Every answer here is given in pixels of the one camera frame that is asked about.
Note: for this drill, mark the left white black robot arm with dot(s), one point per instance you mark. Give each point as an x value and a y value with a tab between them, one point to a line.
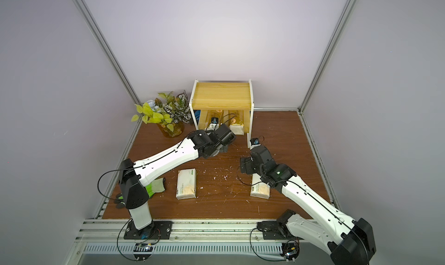
134	177

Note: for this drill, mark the right controller board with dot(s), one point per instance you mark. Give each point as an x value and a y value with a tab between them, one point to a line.
291	250

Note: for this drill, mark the blue object behind shelf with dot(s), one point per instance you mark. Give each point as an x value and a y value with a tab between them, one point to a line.
197	115

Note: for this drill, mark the potted plant in glass vase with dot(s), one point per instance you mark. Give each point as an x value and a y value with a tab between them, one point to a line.
168	111

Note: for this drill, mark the left controller board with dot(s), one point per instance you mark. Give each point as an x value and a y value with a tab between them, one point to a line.
143	251

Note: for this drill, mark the white tissue pack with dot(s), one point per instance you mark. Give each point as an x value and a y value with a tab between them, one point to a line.
259	189
186	184

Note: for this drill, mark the aluminium rail frame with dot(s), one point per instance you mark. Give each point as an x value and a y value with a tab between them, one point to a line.
225	223

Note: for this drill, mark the controller board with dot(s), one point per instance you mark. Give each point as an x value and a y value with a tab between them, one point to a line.
143	251
291	250

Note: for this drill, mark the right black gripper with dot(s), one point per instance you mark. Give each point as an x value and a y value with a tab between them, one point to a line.
259	152

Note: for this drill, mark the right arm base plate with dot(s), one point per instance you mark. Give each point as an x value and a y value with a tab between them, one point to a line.
274	230

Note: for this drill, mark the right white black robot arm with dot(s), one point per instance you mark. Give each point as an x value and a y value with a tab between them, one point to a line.
347	241

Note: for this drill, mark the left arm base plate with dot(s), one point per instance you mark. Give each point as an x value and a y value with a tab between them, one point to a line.
157	230

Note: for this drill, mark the wooden two-tier shelf white frame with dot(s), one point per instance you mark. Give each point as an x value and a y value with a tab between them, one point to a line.
207	96

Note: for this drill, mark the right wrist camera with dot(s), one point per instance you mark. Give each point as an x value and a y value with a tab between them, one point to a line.
254	142

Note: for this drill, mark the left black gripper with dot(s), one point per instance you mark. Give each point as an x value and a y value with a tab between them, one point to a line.
221	148

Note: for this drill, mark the gold tissue pack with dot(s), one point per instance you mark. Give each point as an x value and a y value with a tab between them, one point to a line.
213	113
236	122

